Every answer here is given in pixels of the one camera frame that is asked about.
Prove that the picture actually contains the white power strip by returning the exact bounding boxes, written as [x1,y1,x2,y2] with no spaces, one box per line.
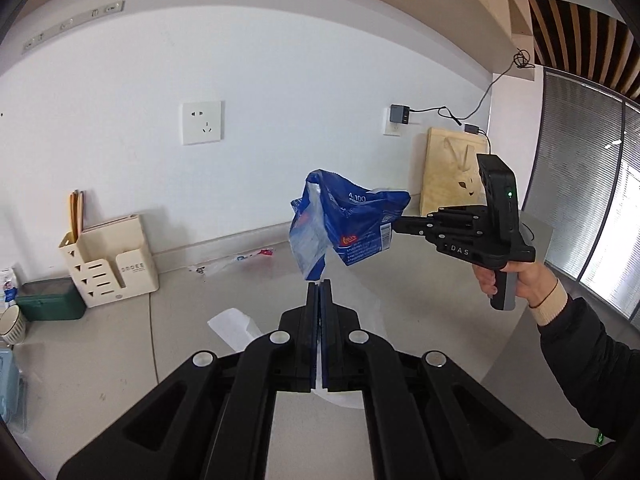
[22,0,126,53]

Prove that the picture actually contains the black power cable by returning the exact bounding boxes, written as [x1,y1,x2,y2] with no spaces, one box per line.
[408,48,536,162]

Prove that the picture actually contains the white wall socket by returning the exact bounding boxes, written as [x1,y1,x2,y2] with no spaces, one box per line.
[181,101,224,145]

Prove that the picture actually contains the white tissue paper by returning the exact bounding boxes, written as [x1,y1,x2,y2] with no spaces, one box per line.
[207,308,262,352]

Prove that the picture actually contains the wooden rabbit cutting board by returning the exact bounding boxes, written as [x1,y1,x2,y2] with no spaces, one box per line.
[420,128,488,216]

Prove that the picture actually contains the clear bag with red print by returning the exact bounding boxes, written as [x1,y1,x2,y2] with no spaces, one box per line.
[188,247,273,276]

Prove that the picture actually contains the cream utensil holder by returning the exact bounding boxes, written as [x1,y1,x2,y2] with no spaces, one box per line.
[58,214,160,308]

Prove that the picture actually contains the blue snack bag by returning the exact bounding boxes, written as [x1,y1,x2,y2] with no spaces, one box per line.
[288,169,411,281]

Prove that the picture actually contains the person's right forearm dark sleeve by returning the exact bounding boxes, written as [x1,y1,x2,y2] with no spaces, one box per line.
[530,283,639,448]

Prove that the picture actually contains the large clear plastic sheet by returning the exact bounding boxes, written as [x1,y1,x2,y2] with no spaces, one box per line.
[311,253,388,411]

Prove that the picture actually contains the wooden chopsticks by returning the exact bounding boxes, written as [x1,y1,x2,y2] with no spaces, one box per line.
[68,190,84,243]

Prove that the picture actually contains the grey power adapter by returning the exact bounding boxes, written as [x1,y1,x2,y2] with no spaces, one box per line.
[388,104,411,125]

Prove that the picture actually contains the wooden wall shelf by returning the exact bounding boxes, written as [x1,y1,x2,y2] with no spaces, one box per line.
[433,0,534,73]

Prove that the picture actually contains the white ceramic cup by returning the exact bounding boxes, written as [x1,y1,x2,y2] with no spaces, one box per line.
[0,304,26,346]

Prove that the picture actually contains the green storage box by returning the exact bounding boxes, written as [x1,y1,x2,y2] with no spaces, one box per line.
[15,278,87,322]

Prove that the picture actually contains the person's right hand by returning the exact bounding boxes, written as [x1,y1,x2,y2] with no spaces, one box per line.
[472,262,560,308]

